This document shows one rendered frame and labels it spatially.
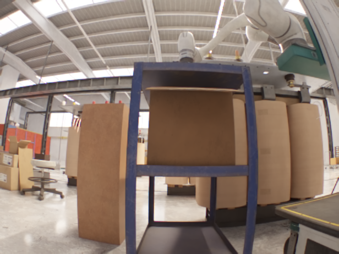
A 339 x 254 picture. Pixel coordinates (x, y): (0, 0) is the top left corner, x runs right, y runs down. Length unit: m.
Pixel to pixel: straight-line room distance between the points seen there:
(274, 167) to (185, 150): 1.09
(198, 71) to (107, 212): 0.96
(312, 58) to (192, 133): 0.68
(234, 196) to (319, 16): 1.31
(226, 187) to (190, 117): 0.90
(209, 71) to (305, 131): 1.32
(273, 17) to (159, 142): 0.72
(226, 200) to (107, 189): 0.86
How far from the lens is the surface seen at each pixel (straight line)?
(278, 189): 1.62
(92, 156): 1.20
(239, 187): 1.47
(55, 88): 13.05
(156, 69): 0.67
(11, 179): 2.80
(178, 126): 0.62
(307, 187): 1.82
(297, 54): 0.90
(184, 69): 0.67
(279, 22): 0.92
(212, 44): 1.26
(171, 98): 0.65
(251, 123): 0.65
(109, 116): 1.19
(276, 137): 1.61
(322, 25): 1.04
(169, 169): 0.58
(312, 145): 1.85
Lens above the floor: 0.55
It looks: 12 degrees up
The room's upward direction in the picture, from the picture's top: 1 degrees clockwise
